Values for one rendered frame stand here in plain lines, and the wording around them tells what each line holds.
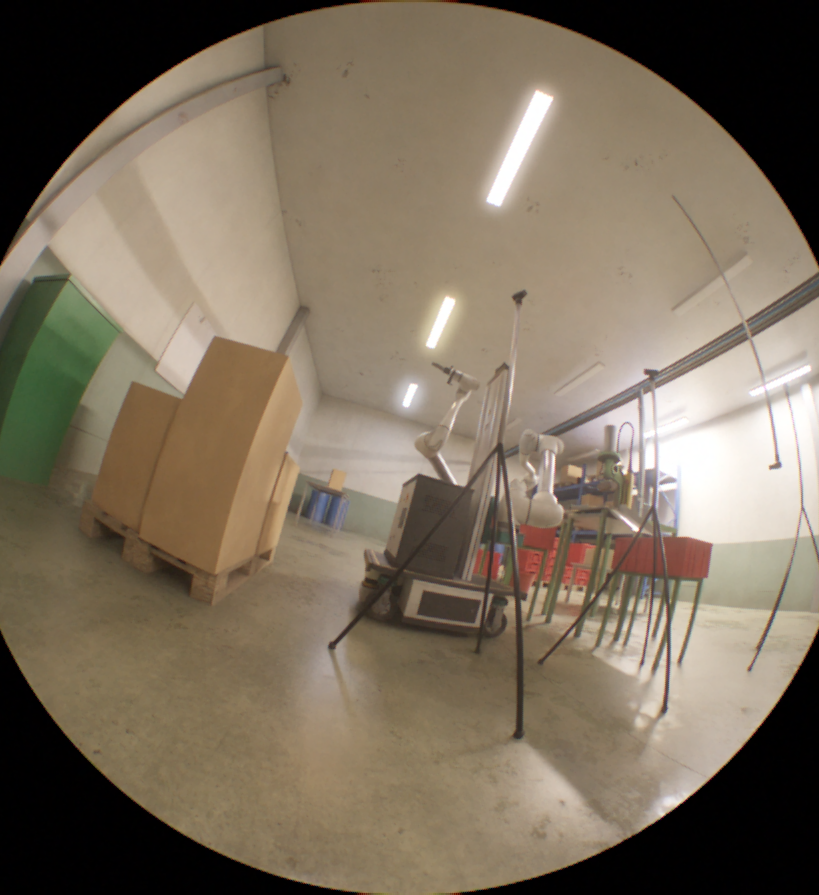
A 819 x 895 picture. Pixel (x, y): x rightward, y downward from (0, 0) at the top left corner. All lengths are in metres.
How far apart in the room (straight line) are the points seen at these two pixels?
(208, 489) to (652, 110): 4.41
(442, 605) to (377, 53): 4.59
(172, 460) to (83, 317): 1.13
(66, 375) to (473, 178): 4.05
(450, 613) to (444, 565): 0.27
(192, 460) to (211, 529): 0.27
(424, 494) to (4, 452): 2.38
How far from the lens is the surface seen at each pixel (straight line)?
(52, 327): 1.99
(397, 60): 3.83
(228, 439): 1.22
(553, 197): 4.03
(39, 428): 2.11
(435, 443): 2.06
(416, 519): 1.63
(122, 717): 0.74
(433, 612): 1.66
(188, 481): 1.27
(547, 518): 1.81
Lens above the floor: 0.53
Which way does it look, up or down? 15 degrees up
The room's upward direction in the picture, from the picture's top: 15 degrees clockwise
